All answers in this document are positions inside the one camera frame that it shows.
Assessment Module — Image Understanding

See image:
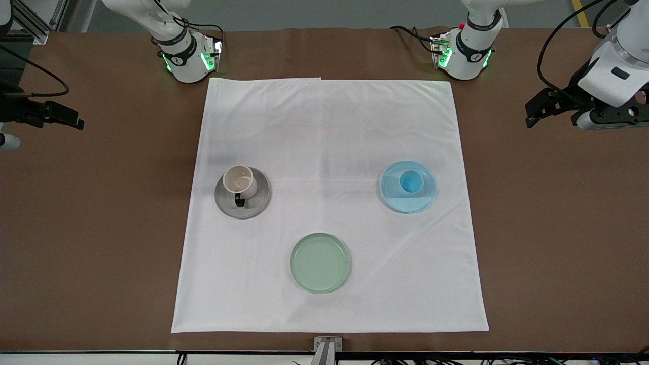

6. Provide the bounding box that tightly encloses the blue cup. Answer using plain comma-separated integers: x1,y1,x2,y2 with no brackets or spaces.
399,170,425,198

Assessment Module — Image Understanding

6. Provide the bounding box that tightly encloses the white mug black handle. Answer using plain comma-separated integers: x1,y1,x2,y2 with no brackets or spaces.
223,165,258,209

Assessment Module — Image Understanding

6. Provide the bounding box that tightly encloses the silver base connector plate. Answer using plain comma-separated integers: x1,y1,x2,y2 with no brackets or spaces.
430,33,452,69
203,34,224,72

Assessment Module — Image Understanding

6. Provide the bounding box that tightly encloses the blue plate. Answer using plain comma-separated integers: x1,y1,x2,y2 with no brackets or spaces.
380,161,438,213

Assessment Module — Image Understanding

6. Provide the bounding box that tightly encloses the gray plate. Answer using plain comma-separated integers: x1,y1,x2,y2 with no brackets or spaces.
214,166,272,220

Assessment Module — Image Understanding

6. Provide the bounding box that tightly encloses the green plate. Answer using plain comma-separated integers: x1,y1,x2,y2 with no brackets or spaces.
290,233,352,294

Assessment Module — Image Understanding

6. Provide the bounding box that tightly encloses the white table cloth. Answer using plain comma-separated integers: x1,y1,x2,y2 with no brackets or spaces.
171,77,490,334

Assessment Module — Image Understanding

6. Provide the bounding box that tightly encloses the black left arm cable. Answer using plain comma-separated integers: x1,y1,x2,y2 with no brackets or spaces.
537,0,630,93

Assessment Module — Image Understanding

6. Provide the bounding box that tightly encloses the aluminium frame profile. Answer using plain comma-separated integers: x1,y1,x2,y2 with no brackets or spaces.
9,0,69,45

